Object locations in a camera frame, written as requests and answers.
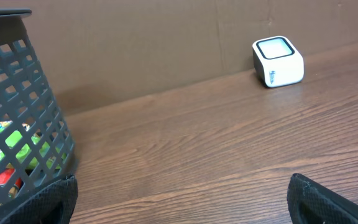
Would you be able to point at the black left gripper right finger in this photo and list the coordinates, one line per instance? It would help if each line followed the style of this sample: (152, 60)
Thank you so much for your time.
(309, 203)

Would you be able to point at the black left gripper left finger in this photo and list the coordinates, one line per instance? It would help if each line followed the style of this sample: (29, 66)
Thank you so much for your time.
(51, 202)

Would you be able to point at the white barcode scanner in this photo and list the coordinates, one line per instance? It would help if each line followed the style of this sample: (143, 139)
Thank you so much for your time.
(277, 62)

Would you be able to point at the red snack packet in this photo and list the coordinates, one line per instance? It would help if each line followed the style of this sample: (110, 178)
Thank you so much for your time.
(5, 175)

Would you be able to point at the dark grey plastic basket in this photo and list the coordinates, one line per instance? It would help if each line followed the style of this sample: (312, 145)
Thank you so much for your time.
(27, 100)

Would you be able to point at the green snack packet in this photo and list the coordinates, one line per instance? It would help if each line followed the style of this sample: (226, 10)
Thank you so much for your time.
(12, 140)

